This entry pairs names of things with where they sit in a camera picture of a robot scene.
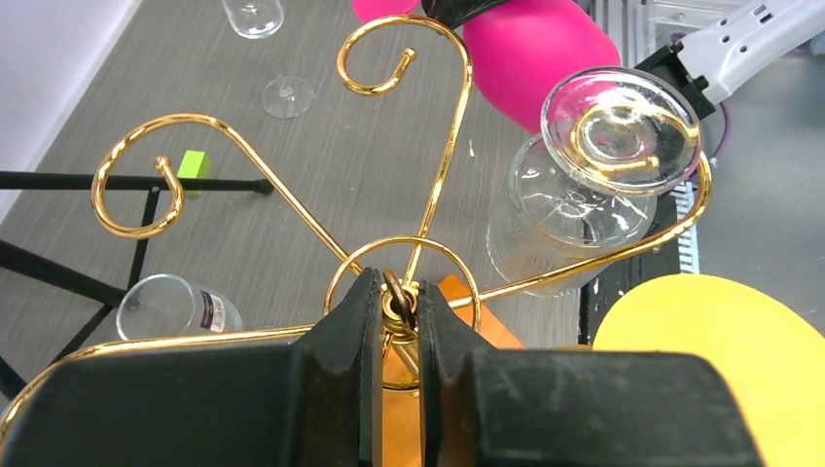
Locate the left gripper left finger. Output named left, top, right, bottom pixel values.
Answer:
left=1, top=269, right=381, bottom=466

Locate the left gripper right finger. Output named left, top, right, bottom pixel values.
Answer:
left=417, top=282, right=763, bottom=466

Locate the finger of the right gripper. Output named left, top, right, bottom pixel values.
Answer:
left=421, top=0, right=509, bottom=29

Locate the pink plastic goblet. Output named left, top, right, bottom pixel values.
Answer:
left=351, top=0, right=622, bottom=134

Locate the gold wine glass rack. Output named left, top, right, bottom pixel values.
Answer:
left=0, top=14, right=713, bottom=467

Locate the tall clear flute glass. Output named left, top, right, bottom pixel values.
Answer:
left=220, top=0, right=316, bottom=120

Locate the clear stemless wine glass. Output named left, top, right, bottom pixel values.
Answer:
left=485, top=66, right=701, bottom=298

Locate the orange plastic goblet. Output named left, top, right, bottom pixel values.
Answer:
left=588, top=274, right=824, bottom=466

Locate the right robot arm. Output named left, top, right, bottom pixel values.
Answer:
left=422, top=1, right=824, bottom=132

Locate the small clear wine glass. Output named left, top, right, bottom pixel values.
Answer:
left=116, top=273, right=244, bottom=341

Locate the black music stand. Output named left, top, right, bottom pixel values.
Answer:
left=0, top=170, right=276, bottom=402

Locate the light green toy block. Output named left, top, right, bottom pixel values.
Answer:
left=176, top=150, right=212, bottom=180

